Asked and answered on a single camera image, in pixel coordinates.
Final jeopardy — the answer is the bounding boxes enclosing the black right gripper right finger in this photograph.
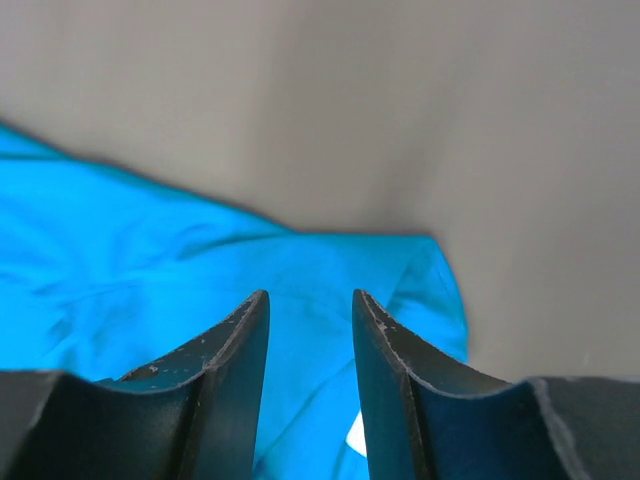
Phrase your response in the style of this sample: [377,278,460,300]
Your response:
[352,290,639,479]

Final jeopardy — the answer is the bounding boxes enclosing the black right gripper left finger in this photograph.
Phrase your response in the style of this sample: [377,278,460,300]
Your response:
[1,290,270,479]

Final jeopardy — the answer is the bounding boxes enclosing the blue t shirt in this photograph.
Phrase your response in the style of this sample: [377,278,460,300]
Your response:
[1,129,468,479]

